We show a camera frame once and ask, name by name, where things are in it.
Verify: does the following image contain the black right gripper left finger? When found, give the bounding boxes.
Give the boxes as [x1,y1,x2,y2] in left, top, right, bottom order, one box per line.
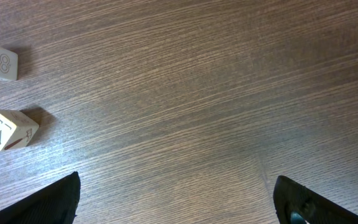
[0,172,81,224]

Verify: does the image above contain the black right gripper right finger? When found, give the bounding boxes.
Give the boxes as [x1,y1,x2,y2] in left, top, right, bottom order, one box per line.
[273,175,358,224]

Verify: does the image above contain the yellow top block carrot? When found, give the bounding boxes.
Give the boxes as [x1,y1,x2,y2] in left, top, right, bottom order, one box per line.
[0,110,39,152]

